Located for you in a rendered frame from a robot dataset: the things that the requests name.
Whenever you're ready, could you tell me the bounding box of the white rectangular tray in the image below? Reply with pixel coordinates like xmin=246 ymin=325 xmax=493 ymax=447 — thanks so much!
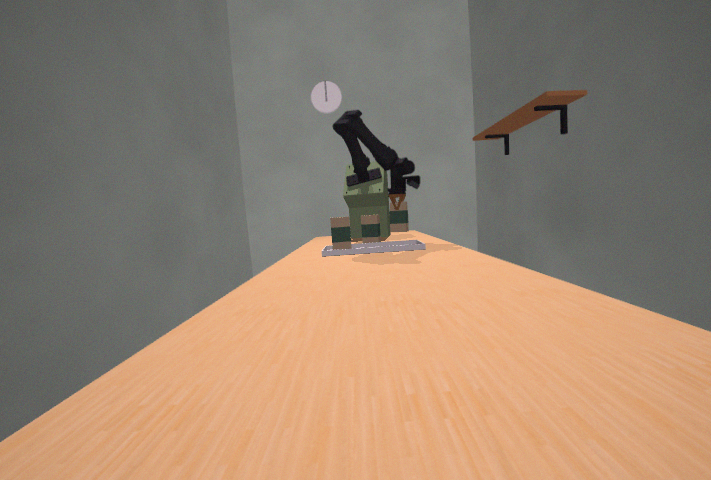
xmin=321 ymin=240 xmax=426 ymax=256

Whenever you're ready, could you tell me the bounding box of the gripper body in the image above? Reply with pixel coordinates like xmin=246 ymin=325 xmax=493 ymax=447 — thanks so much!
xmin=388 ymin=176 xmax=406 ymax=195

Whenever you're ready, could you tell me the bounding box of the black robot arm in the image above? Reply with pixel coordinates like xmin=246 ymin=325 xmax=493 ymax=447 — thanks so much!
xmin=333 ymin=110 xmax=420 ymax=189

